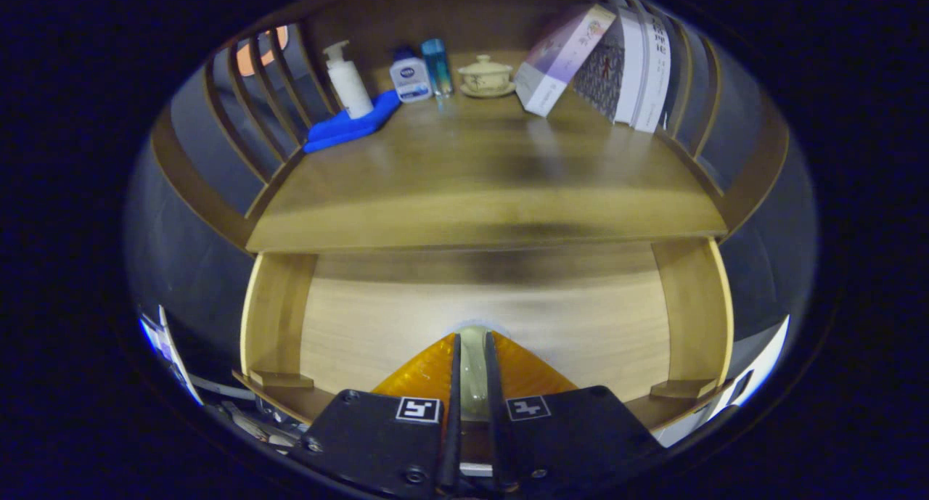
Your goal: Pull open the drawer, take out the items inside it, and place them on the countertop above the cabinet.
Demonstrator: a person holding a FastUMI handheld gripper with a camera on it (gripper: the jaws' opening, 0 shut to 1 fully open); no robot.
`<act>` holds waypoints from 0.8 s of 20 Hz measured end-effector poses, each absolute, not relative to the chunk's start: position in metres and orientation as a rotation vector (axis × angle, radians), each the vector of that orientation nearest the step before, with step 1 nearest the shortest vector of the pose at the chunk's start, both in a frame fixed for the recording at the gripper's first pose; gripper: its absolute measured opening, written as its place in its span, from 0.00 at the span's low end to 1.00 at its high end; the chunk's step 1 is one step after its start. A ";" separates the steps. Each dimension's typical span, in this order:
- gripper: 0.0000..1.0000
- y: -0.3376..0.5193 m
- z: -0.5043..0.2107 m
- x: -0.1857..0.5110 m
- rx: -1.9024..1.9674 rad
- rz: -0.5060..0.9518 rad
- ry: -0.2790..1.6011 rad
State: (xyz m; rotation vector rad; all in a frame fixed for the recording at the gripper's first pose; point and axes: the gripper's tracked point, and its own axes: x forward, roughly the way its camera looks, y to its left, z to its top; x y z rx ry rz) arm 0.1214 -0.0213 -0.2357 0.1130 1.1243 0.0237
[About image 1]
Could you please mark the thin white book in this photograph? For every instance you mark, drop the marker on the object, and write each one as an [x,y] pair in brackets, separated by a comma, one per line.
[630,72]

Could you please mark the wooden cabinet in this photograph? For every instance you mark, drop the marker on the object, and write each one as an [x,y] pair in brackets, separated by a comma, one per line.
[203,195]

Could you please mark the purple and white book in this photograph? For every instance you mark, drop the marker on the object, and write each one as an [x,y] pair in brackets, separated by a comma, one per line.
[562,61]

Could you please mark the beige lidded tea cup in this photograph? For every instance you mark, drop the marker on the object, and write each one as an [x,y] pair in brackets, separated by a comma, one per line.
[486,78]

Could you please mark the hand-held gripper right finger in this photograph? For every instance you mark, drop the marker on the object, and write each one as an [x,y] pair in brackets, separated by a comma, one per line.
[573,435]

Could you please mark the white pump bottle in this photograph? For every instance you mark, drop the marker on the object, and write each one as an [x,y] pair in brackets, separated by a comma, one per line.
[348,83]

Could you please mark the patterned cover book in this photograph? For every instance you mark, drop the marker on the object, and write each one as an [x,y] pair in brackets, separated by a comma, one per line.
[602,79]

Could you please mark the teal bottle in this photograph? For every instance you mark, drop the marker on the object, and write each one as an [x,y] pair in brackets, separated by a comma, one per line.
[438,68]

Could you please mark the wooden countertop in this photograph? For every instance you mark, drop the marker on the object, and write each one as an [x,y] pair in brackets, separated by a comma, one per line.
[472,181]

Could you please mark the wooden drawer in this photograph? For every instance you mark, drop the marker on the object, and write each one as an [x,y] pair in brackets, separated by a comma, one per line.
[566,318]

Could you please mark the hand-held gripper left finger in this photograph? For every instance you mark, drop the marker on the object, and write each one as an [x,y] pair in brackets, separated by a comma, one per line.
[370,442]

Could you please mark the blue cloth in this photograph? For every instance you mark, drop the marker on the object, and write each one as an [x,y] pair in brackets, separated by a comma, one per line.
[341,130]

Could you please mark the white lotion bottle blue cap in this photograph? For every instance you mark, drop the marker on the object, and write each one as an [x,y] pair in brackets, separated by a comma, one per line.
[410,78]

